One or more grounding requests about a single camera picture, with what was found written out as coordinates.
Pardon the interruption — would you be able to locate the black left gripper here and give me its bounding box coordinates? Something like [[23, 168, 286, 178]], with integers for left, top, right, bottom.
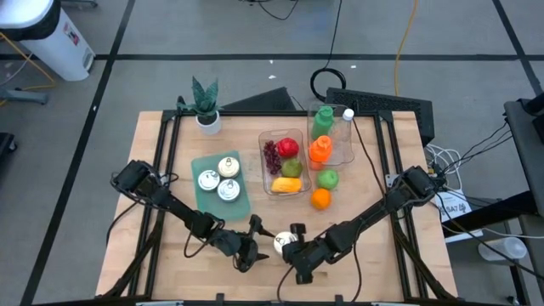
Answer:
[[212, 213, 276, 274]]

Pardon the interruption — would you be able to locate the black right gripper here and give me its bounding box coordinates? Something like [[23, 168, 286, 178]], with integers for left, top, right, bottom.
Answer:
[[281, 222, 341, 286]]

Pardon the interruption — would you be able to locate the yellow mango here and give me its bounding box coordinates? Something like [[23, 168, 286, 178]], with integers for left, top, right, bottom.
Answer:
[[269, 176, 303, 195]]

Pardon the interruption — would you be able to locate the silver tin can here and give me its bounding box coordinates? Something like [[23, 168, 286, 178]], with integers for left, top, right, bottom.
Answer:
[[216, 178, 241, 202], [217, 156, 241, 179], [197, 168, 221, 192]]

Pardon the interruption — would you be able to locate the teal plastic bin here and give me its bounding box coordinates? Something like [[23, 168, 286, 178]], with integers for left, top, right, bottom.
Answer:
[[190, 150, 252, 222]]

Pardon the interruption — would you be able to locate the green pear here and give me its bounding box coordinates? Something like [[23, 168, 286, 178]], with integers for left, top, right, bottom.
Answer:
[[280, 157, 304, 179]]

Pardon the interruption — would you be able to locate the dark red grape bunch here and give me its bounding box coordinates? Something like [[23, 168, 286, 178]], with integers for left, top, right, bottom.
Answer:
[[262, 139, 283, 176]]

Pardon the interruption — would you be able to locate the orange plastic bottle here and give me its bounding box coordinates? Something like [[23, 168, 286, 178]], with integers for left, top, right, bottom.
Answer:
[[308, 134, 333, 171]]

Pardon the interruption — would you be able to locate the green plastic bottle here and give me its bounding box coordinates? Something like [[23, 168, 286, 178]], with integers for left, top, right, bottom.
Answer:
[[310, 105, 336, 140]]

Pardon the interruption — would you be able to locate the clear water bottle white cap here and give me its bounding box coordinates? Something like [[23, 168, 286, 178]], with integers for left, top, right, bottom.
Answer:
[[335, 108, 356, 165]]

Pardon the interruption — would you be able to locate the orange fruit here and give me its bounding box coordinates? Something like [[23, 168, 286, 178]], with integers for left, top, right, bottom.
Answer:
[[310, 188, 332, 212]]

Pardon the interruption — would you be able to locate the clear plastic bin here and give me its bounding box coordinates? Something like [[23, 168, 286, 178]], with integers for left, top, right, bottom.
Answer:
[[258, 127, 314, 197], [306, 104, 356, 167]]

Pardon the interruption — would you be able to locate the green apple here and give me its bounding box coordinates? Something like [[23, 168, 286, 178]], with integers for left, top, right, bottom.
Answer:
[[316, 168, 340, 191]]

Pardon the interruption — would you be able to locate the black flat panel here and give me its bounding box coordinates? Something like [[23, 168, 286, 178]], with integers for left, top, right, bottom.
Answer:
[[220, 87, 298, 112]]

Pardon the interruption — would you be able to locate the green plant in white pot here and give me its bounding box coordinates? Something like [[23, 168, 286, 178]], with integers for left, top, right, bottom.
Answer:
[[176, 76, 223, 136]]

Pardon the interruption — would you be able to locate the white paper sign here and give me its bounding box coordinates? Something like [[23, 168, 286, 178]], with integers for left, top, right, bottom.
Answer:
[[435, 190, 473, 222]]

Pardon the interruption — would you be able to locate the black computer case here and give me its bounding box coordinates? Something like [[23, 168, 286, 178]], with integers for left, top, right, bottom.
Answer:
[[325, 87, 435, 144]]

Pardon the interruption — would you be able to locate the black metal beam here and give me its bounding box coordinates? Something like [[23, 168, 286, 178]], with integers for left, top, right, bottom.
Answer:
[[441, 190, 539, 233]]

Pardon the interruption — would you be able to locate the translucent plastic floor bottle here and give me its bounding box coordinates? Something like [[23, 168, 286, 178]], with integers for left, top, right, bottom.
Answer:
[[478, 236, 528, 262]]

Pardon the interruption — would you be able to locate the black desk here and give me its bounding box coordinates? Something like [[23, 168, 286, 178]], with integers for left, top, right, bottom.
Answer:
[[503, 91, 544, 205]]

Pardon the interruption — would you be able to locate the grey floor stand foot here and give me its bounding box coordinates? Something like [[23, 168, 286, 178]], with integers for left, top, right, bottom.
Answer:
[[0, 88, 48, 105]]

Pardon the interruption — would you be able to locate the white trash bin black liner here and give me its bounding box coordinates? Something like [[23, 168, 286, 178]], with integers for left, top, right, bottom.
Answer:
[[0, 0, 95, 82]]

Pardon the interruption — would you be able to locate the black aluminium table frame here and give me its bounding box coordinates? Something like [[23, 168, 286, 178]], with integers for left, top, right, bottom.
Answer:
[[99, 109, 458, 306]]

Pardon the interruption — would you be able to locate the white cable bundle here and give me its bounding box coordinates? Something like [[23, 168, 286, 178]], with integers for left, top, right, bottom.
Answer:
[[424, 144, 462, 171]]

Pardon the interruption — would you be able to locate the black coiled cable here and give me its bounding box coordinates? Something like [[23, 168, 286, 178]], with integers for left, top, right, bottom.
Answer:
[[309, 0, 348, 102]]

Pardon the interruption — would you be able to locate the yellow cable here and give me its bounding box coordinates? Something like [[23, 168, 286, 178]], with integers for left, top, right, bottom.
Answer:
[[0, 31, 57, 93], [394, 0, 421, 97]]

